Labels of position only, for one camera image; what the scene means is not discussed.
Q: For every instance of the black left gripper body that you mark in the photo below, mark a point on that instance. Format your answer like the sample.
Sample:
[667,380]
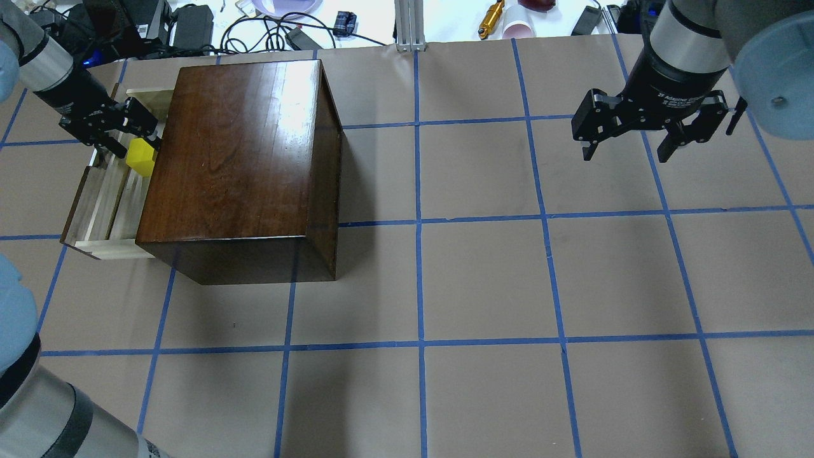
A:
[68,94]

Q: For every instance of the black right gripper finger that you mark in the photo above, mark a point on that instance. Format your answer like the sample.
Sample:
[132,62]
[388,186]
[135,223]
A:
[677,136]
[589,147]

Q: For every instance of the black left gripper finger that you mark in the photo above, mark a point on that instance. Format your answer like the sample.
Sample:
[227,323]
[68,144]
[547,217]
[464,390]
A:
[102,140]
[132,117]

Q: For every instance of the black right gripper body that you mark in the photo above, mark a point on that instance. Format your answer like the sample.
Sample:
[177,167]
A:
[669,87]

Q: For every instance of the yellow block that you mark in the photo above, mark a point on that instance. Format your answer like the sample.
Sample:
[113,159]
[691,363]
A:
[141,156]

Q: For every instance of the light wooden drawer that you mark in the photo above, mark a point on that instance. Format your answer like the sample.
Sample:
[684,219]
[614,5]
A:
[107,207]

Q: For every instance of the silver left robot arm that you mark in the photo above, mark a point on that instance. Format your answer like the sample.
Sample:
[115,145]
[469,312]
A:
[29,54]

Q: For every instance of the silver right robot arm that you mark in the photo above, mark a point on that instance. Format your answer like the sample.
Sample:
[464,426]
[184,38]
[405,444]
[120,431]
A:
[766,44]

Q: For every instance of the dark wooden drawer cabinet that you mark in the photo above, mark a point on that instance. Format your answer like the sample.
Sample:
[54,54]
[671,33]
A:
[246,182]

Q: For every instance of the black power adapter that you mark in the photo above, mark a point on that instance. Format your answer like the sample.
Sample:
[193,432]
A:
[587,21]

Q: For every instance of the pink plastic cup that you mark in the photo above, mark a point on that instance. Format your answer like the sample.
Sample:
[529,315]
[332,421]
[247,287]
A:
[517,28]

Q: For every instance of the lilac plate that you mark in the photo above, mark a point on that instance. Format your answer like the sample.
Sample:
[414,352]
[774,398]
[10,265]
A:
[276,8]

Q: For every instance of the small blue black gadget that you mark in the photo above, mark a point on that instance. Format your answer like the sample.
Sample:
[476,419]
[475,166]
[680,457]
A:
[345,24]

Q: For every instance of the aluminium frame post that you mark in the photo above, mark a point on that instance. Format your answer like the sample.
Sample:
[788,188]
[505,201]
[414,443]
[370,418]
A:
[409,26]

